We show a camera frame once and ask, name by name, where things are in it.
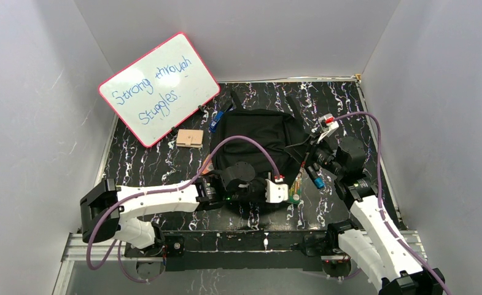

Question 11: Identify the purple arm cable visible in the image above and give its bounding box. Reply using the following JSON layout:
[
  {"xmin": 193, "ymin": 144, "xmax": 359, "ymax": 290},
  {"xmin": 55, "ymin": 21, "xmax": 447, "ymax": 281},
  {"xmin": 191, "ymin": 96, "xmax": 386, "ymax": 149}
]
[
  {"xmin": 86, "ymin": 135, "xmax": 284, "ymax": 285},
  {"xmin": 330, "ymin": 111, "xmax": 453, "ymax": 295}
]

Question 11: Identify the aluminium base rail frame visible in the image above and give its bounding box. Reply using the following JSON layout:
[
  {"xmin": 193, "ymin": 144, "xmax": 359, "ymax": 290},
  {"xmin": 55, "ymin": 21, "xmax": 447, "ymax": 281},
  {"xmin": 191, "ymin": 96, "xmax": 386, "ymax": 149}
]
[{"xmin": 52, "ymin": 230, "xmax": 439, "ymax": 295}]

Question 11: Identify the black student backpack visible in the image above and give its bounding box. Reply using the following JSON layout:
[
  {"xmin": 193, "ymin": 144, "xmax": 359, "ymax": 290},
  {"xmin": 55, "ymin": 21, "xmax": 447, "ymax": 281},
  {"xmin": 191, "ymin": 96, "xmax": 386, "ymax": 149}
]
[{"xmin": 210, "ymin": 91, "xmax": 309, "ymax": 186}]

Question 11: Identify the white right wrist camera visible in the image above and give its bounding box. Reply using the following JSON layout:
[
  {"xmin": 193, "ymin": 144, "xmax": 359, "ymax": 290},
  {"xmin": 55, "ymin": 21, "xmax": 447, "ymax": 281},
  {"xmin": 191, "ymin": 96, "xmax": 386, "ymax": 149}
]
[{"xmin": 316, "ymin": 114, "xmax": 339, "ymax": 144}]

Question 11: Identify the pink framed whiteboard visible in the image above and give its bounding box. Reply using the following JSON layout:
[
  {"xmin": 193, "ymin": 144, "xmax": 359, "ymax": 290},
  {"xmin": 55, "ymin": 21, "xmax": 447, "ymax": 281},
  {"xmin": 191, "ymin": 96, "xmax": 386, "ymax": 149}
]
[{"xmin": 98, "ymin": 32, "xmax": 220, "ymax": 148}]

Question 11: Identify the blue capped black highlighter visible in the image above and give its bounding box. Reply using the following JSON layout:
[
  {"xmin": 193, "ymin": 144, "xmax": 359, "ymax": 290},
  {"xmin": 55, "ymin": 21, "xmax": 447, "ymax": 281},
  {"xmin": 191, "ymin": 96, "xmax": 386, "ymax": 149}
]
[{"xmin": 306, "ymin": 163, "xmax": 325, "ymax": 190}]

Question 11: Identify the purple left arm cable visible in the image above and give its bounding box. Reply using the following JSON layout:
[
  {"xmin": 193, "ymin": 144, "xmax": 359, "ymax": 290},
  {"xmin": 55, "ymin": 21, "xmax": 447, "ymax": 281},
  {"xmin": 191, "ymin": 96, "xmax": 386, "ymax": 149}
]
[{"xmin": 86, "ymin": 135, "xmax": 284, "ymax": 285}]

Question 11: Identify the pink capped black highlighter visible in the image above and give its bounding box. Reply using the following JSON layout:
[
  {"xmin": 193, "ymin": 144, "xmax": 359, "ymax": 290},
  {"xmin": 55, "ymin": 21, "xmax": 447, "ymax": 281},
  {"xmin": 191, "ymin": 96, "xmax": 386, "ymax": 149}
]
[{"xmin": 300, "ymin": 156, "xmax": 307, "ymax": 171}]

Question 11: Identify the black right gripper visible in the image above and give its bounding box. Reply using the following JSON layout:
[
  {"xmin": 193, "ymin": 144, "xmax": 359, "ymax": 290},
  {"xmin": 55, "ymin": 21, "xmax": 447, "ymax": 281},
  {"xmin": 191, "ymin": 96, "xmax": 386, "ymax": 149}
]
[{"xmin": 284, "ymin": 132, "xmax": 345, "ymax": 178}]

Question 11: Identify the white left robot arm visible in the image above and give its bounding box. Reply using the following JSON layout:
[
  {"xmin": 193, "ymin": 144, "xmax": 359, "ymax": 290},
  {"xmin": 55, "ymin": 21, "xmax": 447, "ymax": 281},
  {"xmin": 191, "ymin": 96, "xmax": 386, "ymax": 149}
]
[{"xmin": 80, "ymin": 162, "xmax": 284, "ymax": 256}]

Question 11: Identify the blue stapler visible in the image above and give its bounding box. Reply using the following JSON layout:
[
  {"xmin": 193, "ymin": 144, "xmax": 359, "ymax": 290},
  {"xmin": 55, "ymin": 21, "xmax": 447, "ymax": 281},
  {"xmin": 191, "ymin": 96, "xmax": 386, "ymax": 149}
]
[{"xmin": 209, "ymin": 101, "xmax": 233, "ymax": 133}]

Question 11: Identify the blue orange paperback book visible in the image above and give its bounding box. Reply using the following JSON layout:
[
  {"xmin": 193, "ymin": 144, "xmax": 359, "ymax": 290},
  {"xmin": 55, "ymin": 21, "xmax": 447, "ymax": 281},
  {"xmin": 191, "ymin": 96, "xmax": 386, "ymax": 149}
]
[{"xmin": 201, "ymin": 155, "xmax": 214, "ymax": 175}]

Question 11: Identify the green comic paperback book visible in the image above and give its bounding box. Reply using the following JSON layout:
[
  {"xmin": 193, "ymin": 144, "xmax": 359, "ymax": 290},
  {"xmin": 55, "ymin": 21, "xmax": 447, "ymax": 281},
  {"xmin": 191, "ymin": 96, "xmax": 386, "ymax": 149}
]
[{"xmin": 287, "ymin": 168, "xmax": 305, "ymax": 205}]

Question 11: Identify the small wooden block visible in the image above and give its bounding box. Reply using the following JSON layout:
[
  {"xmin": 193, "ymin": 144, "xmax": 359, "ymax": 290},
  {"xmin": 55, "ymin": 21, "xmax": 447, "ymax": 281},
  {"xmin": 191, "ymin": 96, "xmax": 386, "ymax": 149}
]
[{"xmin": 176, "ymin": 129, "xmax": 204, "ymax": 148}]

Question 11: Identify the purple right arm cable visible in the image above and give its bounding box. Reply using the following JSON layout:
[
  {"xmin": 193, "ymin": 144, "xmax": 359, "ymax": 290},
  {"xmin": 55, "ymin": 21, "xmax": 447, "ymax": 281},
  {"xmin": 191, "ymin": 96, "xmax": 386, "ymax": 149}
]
[{"xmin": 330, "ymin": 111, "xmax": 453, "ymax": 295}]

